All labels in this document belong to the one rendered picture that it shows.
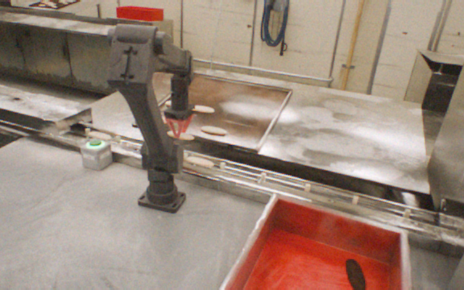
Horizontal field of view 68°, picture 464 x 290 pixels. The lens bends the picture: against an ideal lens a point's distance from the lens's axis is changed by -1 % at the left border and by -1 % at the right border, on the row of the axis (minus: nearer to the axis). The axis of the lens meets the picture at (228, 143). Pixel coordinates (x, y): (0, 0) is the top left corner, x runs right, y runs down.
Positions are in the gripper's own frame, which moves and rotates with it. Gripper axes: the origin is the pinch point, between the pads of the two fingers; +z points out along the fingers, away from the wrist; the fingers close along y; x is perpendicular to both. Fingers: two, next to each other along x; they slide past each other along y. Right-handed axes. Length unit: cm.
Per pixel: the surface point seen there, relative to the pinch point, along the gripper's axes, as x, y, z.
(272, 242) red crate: 40.6, 25.4, 10.6
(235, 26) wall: -119, -369, 21
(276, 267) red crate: 44, 33, 10
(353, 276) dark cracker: 60, 29, 9
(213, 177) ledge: 17.1, 9.4, 7.3
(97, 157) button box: -20.5, 17.1, 6.3
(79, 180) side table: -22.4, 24.1, 11.4
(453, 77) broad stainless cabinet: 109, -164, 3
